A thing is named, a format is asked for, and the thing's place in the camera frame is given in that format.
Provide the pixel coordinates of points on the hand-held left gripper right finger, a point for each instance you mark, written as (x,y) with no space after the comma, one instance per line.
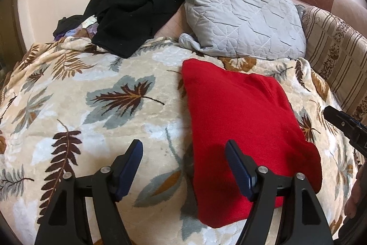
(240,170)

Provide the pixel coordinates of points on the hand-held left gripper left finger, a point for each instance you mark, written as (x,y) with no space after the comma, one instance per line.
(130,167)

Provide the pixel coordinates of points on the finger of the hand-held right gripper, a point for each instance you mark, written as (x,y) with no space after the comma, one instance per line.
(337,117)

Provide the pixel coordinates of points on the red and blue sweater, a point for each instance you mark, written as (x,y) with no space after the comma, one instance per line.
(243,118)

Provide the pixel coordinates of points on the person's right hand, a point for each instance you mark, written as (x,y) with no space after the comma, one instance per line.
(357,193)

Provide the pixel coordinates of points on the leaf print blanket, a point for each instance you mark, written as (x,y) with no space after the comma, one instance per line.
(100,124)

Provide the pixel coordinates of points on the striped sofa backrest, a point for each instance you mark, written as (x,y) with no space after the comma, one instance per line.
(335,47)

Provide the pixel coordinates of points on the grey quilted pillow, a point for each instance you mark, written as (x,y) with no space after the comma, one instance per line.
(238,12)

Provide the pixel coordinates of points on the purple patterned cloth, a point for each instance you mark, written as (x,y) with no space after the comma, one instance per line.
(86,30)

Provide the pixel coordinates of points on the dark cloth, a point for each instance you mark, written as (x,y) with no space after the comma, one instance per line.
(67,25)

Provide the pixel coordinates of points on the black jacket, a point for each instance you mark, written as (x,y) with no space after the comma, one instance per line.
(134,9)

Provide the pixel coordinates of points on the brown wooden door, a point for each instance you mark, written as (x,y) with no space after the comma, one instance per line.
(8,32)

